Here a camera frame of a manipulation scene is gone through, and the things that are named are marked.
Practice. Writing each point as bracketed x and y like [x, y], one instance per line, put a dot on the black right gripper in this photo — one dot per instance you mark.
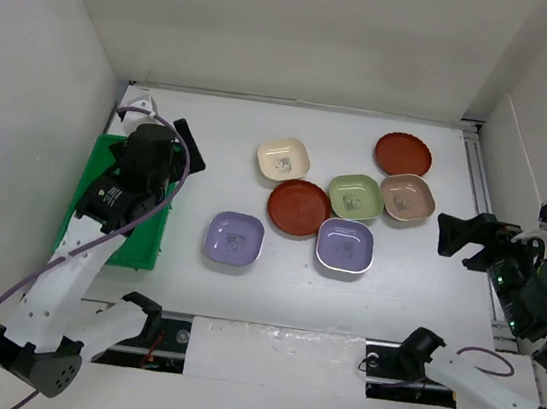
[453, 231]

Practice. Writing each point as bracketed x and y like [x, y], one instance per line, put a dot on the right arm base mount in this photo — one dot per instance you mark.
[386, 379]

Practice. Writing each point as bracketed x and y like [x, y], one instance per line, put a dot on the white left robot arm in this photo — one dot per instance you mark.
[40, 343]

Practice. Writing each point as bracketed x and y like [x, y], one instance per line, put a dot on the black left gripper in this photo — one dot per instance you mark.
[179, 166]

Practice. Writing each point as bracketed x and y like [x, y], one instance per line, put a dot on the purple square plate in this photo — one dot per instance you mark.
[345, 245]
[233, 238]

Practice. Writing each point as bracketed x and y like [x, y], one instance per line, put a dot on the green plastic bin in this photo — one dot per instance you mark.
[140, 250]

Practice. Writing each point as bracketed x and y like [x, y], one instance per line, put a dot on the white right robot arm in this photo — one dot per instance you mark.
[428, 354]

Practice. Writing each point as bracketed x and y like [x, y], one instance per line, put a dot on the green square panda plate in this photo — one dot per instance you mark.
[355, 197]

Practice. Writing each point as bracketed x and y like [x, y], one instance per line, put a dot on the red round plate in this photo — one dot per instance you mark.
[402, 153]
[298, 207]

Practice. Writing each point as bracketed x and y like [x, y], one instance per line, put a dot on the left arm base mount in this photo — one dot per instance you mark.
[165, 352]

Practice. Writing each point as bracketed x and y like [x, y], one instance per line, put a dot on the aluminium rail right side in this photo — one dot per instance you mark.
[504, 341]

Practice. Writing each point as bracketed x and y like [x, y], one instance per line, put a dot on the cream square panda plate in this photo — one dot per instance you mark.
[283, 160]

